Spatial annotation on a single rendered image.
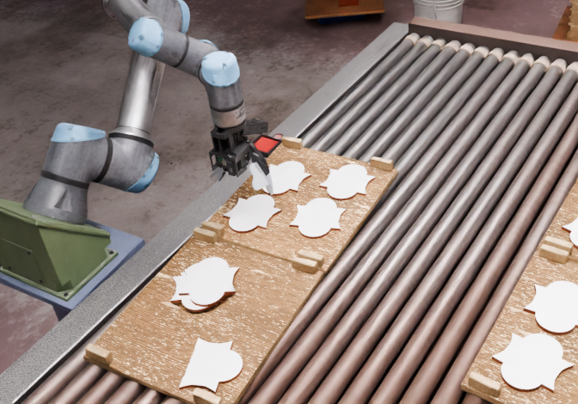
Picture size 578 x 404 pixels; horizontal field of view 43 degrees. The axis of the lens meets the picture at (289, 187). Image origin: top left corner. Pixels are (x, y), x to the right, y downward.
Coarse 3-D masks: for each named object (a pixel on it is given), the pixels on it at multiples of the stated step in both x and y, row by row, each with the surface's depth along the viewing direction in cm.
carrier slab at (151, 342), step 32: (192, 256) 171; (224, 256) 170; (256, 256) 169; (160, 288) 164; (256, 288) 161; (288, 288) 160; (128, 320) 157; (160, 320) 156; (192, 320) 155; (224, 320) 154; (256, 320) 153; (288, 320) 152; (128, 352) 150; (160, 352) 149; (192, 352) 148; (256, 352) 146; (160, 384) 142; (224, 384) 141
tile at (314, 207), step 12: (312, 204) 181; (324, 204) 180; (300, 216) 177; (312, 216) 177; (324, 216) 176; (336, 216) 176; (300, 228) 174; (312, 228) 173; (324, 228) 173; (336, 228) 172
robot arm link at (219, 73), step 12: (204, 60) 153; (216, 60) 152; (228, 60) 152; (204, 72) 153; (216, 72) 151; (228, 72) 152; (204, 84) 157; (216, 84) 152; (228, 84) 153; (240, 84) 156; (216, 96) 155; (228, 96) 154; (240, 96) 157; (216, 108) 157; (228, 108) 156
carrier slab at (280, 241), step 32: (288, 160) 198; (320, 160) 196; (352, 160) 195; (256, 192) 188; (288, 192) 187; (320, 192) 185; (384, 192) 185; (224, 224) 179; (288, 224) 177; (352, 224) 174; (288, 256) 168
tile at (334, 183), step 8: (344, 168) 191; (352, 168) 190; (360, 168) 190; (336, 176) 188; (344, 176) 188; (352, 176) 188; (360, 176) 187; (368, 176) 187; (328, 184) 186; (336, 184) 186; (344, 184) 186; (352, 184) 185; (360, 184) 185; (328, 192) 184; (336, 192) 183; (344, 192) 183; (352, 192) 183; (360, 192) 182
